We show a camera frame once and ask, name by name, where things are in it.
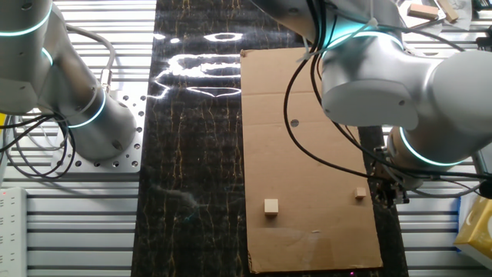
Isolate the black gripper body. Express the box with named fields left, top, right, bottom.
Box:
left=375, top=179, right=409, bottom=198

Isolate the rectangular wooden block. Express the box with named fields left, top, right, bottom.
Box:
left=407, top=2, right=440, bottom=21

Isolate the yellow tissue pack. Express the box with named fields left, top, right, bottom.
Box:
left=453, top=195, right=492, bottom=259

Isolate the brown cardboard sheet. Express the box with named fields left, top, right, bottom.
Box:
left=238, top=45, right=384, bottom=275

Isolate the medium wooden cube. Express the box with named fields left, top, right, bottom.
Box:
left=263, top=198, right=280, bottom=215

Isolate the clear plastic tray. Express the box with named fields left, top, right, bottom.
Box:
left=395, top=0, right=449, bottom=34

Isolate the wooden stick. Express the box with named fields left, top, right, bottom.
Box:
left=436, top=0, right=460, bottom=23

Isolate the white power strip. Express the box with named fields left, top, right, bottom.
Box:
left=0, top=187, right=28, bottom=277

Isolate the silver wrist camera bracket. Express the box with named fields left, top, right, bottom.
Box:
left=472, top=149, right=492, bottom=179

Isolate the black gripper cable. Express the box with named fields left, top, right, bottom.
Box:
left=282, top=0, right=492, bottom=182

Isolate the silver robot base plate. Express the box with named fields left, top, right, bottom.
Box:
left=51, top=90, right=148, bottom=174

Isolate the grey robot power cable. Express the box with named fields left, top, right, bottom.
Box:
left=64, top=23, right=117, bottom=93

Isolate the black base cable bundle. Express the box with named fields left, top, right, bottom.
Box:
left=0, top=113, right=78, bottom=180

